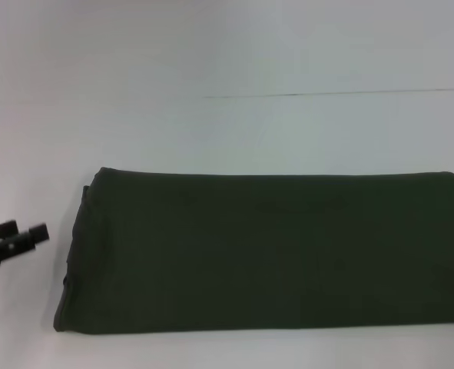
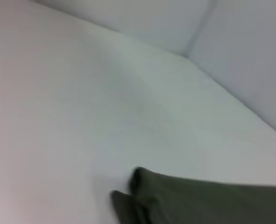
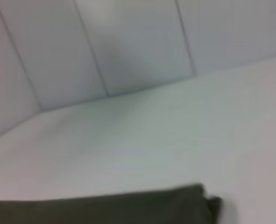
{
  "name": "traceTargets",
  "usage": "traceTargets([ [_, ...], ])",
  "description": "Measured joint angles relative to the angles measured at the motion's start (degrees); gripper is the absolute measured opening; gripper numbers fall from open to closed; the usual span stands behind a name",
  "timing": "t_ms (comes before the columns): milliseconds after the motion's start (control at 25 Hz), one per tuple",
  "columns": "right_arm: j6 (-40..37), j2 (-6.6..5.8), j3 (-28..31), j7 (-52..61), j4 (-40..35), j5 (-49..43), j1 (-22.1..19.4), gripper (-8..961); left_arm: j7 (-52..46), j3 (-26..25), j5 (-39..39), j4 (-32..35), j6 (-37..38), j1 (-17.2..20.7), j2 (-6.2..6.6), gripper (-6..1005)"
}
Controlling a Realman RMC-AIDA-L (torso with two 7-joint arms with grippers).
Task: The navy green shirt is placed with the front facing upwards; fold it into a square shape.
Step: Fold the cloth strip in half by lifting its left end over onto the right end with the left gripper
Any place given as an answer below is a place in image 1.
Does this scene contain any dark green printed t-shirt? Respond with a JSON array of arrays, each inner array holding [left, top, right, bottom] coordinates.
[[52, 166, 454, 334]]

